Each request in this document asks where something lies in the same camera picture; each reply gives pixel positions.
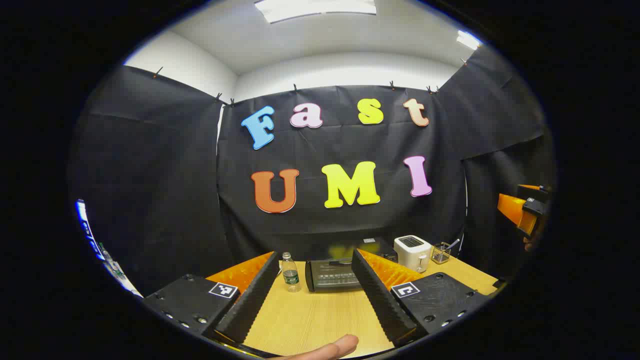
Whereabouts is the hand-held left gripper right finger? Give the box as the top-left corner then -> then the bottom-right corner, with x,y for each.
351,248 -> 492,348

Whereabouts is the blue white board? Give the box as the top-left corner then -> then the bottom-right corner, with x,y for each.
75,199 -> 143,298

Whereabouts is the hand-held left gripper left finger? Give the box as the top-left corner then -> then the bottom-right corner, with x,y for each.
142,251 -> 281,346

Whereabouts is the white toaster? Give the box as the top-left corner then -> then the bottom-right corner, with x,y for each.
393,235 -> 433,273

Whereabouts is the black electric oven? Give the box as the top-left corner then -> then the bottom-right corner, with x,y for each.
305,237 -> 399,293

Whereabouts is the ceiling light panel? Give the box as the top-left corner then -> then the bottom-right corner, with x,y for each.
456,30 -> 483,51
254,0 -> 377,24

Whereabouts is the black backdrop cloth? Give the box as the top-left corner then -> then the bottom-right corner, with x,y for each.
67,45 -> 556,296

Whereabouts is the clear plastic water bottle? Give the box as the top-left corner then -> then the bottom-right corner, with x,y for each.
281,252 -> 302,293

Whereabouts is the metal wire holder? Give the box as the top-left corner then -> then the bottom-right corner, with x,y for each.
431,242 -> 452,265

